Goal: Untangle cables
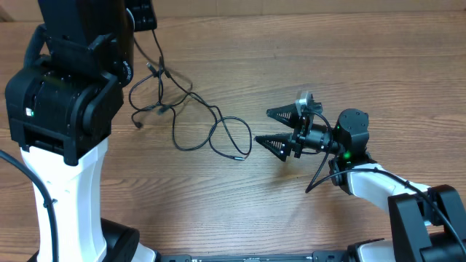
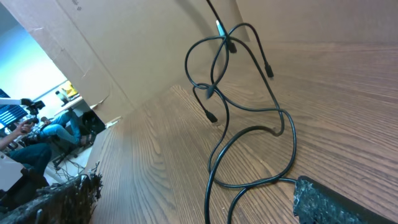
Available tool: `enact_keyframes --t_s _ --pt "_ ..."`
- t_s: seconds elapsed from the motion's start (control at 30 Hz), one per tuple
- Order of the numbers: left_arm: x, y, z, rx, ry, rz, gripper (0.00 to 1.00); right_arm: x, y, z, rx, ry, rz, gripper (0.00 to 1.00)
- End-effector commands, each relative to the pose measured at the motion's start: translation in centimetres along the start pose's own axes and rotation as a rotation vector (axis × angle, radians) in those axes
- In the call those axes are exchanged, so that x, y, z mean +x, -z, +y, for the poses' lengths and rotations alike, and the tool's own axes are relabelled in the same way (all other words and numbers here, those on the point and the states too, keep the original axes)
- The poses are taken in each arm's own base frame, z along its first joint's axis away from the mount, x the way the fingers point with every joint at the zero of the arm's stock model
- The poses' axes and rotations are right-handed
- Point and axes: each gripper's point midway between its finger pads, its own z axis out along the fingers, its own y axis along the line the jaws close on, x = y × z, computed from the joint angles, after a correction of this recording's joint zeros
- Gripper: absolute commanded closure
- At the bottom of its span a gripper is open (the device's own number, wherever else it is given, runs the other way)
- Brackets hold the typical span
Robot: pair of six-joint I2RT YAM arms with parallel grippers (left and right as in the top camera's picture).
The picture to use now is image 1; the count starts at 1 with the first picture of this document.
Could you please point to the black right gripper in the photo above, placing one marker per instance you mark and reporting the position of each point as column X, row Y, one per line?
column 285, row 138

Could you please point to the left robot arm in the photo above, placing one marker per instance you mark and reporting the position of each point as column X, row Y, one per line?
column 60, row 107

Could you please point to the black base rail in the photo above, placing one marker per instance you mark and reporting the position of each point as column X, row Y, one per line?
column 316, row 256

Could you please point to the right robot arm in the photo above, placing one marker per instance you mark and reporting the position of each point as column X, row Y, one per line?
column 427, row 222

